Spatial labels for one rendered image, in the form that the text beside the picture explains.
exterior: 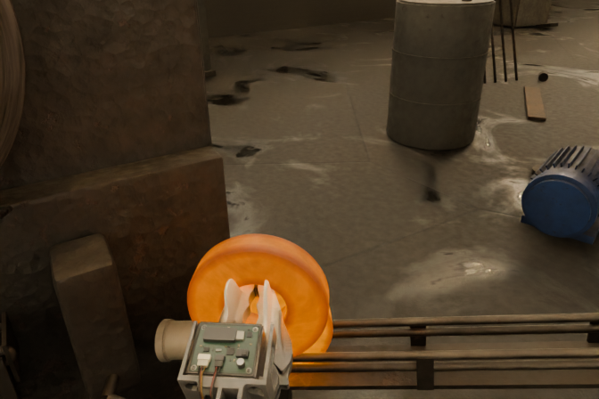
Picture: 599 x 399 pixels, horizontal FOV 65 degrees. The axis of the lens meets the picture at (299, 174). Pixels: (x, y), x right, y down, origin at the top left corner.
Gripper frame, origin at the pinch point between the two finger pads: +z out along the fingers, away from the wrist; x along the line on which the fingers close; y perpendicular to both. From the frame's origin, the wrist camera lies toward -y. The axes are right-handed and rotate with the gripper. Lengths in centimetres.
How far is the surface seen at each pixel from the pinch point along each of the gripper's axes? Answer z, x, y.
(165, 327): 4.7, 16.3, -17.4
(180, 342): 2.7, 13.6, -17.8
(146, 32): 34.8, 20.4, 13.6
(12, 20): 14.8, 25.2, 24.3
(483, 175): 175, -87, -138
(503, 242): 111, -78, -120
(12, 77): 12.5, 26.5, 19.0
